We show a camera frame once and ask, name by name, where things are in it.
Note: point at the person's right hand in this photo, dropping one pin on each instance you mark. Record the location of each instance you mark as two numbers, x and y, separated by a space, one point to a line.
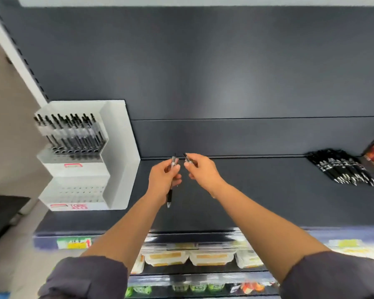
207 174

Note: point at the aligned bundle of black pens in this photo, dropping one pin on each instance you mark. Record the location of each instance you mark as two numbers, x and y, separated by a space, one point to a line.
339 166

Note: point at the orange red snack packet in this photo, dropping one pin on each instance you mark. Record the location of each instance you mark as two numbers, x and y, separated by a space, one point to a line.
249 288

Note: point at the grey left sleeve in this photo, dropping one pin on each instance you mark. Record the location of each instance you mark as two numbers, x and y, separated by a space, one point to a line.
84 278

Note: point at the grey sleeve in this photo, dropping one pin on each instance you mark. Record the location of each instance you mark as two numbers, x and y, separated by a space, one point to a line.
330 277
84 278

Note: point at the yellow green price tag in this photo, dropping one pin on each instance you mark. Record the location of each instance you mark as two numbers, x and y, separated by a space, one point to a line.
349 246
73 243

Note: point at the pile of clear black pens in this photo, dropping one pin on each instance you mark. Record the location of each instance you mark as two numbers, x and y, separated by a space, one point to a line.
169 197

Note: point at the white slotted shelf upright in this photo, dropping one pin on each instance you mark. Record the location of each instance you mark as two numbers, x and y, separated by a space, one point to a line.
15 52

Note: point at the clear-barrel pen group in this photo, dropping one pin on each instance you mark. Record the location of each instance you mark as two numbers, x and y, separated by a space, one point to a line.
71 137

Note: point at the person's right forearm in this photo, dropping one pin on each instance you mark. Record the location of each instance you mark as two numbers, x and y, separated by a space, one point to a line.
268 230

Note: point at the dark grey shelf unit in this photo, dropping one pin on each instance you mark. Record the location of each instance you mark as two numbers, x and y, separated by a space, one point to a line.
221 59

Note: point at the row of green packets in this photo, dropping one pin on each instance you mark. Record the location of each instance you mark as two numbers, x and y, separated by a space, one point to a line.
174 289

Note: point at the grey right sleeve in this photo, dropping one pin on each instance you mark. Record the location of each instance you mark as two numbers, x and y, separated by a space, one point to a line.
330 277

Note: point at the person's left hand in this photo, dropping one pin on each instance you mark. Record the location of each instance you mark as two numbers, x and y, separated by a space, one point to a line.
162 180

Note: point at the person's left forearm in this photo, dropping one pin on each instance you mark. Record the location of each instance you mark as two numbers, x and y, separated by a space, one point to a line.
124 233

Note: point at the white tiered pen holder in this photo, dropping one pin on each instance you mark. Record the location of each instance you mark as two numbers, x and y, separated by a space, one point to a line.
118 146

